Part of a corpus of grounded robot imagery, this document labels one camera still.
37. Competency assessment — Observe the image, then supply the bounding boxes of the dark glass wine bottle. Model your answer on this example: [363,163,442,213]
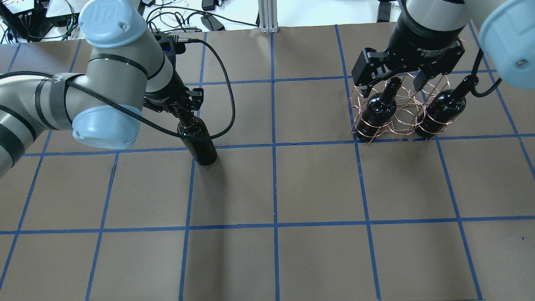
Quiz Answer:
[177,116,218,166]

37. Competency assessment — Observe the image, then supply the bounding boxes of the dark wine bottle in basket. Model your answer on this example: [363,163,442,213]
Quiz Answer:
[356,77,403,143]

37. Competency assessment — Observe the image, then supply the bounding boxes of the black cables behind table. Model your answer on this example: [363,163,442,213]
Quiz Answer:
[142,0,260,34]

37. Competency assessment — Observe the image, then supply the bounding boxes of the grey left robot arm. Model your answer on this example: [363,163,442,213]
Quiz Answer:
[1,0,203,176]

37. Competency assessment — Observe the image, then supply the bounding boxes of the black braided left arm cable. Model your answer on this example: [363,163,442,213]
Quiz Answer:
[0,38,236,140]

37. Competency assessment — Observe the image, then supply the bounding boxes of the black power adapter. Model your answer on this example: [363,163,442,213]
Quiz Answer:
[201,15,226,32]

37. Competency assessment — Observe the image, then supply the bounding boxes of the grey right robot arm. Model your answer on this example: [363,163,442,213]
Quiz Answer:
[352,0,535,97]

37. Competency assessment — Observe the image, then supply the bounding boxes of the black electronics box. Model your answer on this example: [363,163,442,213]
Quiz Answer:
[1,0,84,42]

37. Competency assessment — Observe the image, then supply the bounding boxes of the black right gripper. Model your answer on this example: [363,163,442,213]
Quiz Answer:
[352,21,466,98]

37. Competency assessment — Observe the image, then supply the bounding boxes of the aluminium frame post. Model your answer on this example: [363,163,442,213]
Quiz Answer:
[258,0,279,33]

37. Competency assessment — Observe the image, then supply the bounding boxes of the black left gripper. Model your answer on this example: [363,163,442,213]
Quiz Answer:
[145,71,204,115]

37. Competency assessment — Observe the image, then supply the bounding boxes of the copper wire wine basket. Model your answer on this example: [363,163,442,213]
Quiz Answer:
[348,72,453,144]

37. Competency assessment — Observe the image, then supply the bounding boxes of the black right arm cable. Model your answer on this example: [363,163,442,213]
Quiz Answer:
[465,48,504,98]

